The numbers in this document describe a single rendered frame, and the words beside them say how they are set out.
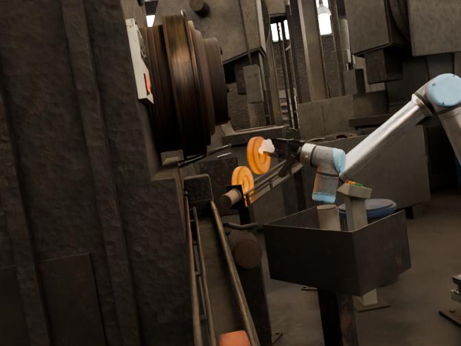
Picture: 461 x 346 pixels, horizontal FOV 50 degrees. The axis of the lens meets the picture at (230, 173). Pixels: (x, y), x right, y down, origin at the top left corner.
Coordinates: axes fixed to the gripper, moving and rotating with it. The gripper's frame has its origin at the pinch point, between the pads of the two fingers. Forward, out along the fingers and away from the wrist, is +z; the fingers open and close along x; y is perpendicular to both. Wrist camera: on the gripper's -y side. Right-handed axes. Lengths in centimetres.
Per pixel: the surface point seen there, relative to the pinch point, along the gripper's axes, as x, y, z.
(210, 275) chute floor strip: 90, -13, -33
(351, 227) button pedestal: -42, -38, -34
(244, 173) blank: 0.3, -10.9, 5.4
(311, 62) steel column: -805, 32, 276
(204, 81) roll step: 63, 31, -10
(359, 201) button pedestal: -42, -24, -36
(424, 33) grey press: -301, 71, -13
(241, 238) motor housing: 25.0, -30.1, -8.4
